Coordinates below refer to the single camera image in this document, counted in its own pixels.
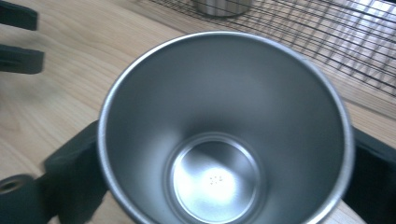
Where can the steel tumbler bottle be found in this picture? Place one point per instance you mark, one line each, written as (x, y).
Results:
(221, 7)

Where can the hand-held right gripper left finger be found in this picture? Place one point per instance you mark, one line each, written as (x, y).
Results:
(77, 174)

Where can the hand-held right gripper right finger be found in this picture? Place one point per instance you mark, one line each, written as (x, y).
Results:
(373, 177)

